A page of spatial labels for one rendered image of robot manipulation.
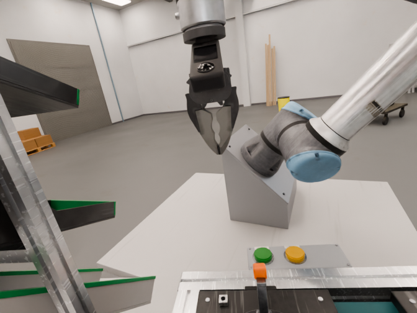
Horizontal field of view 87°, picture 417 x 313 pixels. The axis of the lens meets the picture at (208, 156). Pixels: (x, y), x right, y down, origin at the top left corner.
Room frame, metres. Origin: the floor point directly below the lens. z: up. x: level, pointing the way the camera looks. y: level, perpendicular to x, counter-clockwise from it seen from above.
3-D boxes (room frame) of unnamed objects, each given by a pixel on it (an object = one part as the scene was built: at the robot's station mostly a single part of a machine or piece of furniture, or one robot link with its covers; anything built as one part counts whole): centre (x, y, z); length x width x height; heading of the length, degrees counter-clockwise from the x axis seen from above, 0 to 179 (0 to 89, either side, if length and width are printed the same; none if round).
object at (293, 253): (0.39, -0.16, 0.96); 0.04 x 0.04 x 0.02
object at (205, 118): (0.42, -0.01, 1.27); 0.06 x 0.03 x 0.09; 171
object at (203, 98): (0.42, -0.03, 1.37); 0.09 x 0.08 x 0.12; 171
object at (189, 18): (0.41, -0.02, 1.45); 0.08 x 0.08 x 0.05
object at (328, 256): (0.39, -0.16, 0.93); 0.21 x 0.07 x 0.06; 81
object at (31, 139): (7.23, 5.76, 0.36); 1.29 x 0.99 x 0.72; 152
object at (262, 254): (0.40, -0.09, 0.96); 0.04 x 0.04 x 0.02
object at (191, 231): (0.69, -0.15, 0.84); 0.90 x 0.70 x 0.03; 62
